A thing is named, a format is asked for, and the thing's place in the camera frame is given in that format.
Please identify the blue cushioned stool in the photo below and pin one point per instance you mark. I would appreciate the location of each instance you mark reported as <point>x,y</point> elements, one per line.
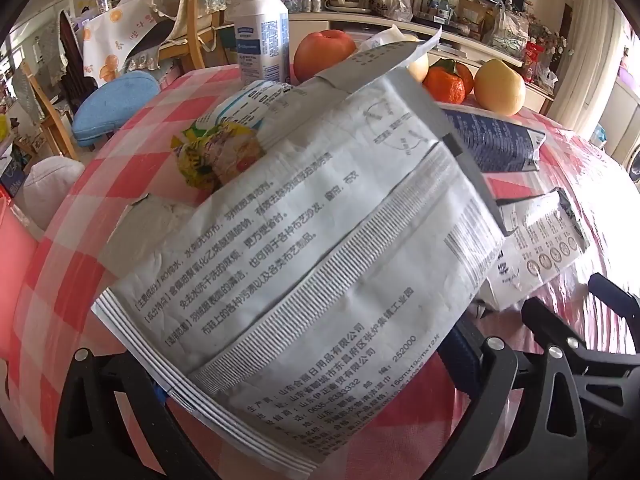
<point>115,105</point>

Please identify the blue and white milk carton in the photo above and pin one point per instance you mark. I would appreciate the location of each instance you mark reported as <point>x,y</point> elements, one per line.
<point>495,140</point>

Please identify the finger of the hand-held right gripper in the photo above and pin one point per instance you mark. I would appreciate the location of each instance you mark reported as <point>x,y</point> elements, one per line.
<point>542,320</point>
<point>615,295</point>

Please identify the grey patterned plastic bag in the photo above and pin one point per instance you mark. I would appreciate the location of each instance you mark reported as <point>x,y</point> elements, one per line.
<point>510,27</point>

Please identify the red and white checked tablecloth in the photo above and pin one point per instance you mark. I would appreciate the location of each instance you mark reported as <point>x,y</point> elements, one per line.
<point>100,185</point>

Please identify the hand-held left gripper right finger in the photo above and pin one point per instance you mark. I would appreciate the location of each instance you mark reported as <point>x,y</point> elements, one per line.
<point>462,355</point>

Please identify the white round cushion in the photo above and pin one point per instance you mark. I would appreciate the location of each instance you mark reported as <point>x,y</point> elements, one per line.
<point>47,190</point>

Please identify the orange print tablecloth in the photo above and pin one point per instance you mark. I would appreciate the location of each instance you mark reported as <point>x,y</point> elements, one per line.
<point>120,35</point>

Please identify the white bottle with blue label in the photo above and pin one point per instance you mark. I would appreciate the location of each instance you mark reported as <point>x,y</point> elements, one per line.
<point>262,35</point>

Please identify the orange tangerine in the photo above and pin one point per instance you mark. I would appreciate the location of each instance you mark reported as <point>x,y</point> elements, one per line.
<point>442,86</point>
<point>465,77</point>

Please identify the yellow and white snack wrapper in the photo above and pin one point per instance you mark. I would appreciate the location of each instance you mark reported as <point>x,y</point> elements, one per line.
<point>225,145</point>

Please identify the red food package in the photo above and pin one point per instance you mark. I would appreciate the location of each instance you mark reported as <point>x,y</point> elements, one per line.
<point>532,60</point>

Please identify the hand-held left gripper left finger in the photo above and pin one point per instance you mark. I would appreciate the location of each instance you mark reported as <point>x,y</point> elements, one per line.
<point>135,390</point>

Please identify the white curtain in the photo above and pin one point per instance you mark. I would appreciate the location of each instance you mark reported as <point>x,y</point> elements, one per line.
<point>595,35</point>

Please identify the red apple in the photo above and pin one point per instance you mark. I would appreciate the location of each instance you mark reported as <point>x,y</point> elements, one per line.
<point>322,55</point>

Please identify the large grey printed packet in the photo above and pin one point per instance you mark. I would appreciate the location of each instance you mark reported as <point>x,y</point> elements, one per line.
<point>300,260</point>

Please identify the wooden chair with grey cover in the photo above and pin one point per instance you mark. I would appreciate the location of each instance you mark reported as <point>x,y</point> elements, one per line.
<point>50,115</point>

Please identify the wooden chair with lace cover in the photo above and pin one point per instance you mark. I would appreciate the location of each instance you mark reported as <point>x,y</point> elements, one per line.
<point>192,45</point>

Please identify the white printed sachet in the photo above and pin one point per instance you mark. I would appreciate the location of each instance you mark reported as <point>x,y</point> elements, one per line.
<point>540,245</point>

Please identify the yellow pear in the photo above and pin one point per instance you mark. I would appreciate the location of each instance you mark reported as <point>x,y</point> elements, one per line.
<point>500,87</point>
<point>421,67</point>

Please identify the dark chair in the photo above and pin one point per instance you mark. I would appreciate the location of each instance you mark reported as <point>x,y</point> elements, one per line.
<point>75,60</point>

